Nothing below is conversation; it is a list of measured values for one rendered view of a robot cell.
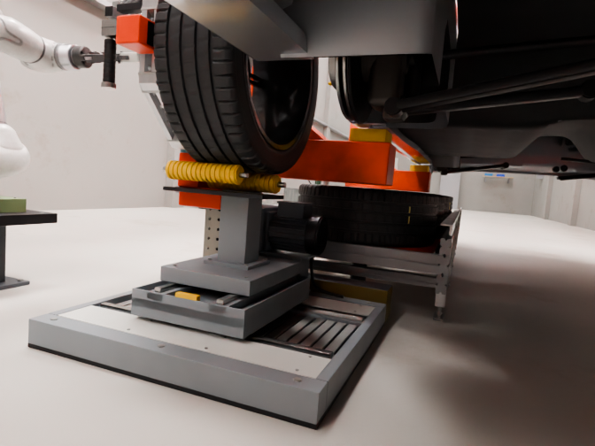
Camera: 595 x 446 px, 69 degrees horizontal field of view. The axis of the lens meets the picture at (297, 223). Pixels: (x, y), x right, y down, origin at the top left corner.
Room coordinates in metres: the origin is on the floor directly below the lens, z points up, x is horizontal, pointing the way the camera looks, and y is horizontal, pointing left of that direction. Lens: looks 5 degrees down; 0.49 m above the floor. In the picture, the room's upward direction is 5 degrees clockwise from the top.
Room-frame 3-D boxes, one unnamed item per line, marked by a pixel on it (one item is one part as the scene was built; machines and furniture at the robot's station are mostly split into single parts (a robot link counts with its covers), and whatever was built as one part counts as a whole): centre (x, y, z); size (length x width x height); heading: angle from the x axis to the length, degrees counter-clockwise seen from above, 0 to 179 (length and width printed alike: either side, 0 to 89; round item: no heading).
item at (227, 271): (1.40, 0.18, 0.32); 0.40 x 0.30 x 0.28; 159
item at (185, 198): (1.45, 0.31, 0.48); 0.16 x 0.12 x 0.17; 69
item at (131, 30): (1.17, 0.45, 0.85); 0.09 x 0.08 x 0.07; 159
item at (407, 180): (3.61, -0.79, 0.69); 0.52 x 0.17 x 0.35; 69
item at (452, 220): (2.81, -1.01, 0.28); 2.47 x 0.06 x 0.22; 159
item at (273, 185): (1.40, 0.18, 0.49); 0.29 x 0.06 x 0.06; 69
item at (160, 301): (1.38, 0.19, 0.13); 0.50 x 0.36 x 0.10; 159
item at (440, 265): (2.95, -0.63, 0.13); 2.47 x 0.85 x 0.27; 159
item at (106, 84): (1.39, 0.62, 0.83); 0.04 x 0.04 x 0.16
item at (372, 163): (1.81, -0.10, 0.69); 0.52 x 0.17 x 0.35; 69
